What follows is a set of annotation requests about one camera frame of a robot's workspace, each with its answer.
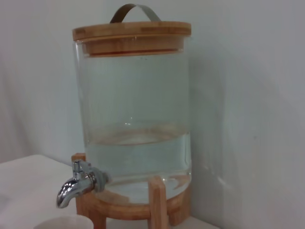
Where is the wooden jar lid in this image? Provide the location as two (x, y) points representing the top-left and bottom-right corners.
(72, 21), (193, 57)

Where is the glass water dispenser jar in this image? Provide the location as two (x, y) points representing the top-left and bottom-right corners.
(72, 35), (193, 206)

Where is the wooden dispenser stand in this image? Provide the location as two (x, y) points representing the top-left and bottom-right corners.
(71, 152), (191, 229)

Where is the red ceramic cup white inside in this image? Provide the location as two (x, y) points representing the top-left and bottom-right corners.
(33, 216), (95, 229)

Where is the chrome faucet tap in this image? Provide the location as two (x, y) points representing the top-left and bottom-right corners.
(56, 160), (112, 208)

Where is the metal lid handle strap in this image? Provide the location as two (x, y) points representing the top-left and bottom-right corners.
(109, 2), (161, 24)

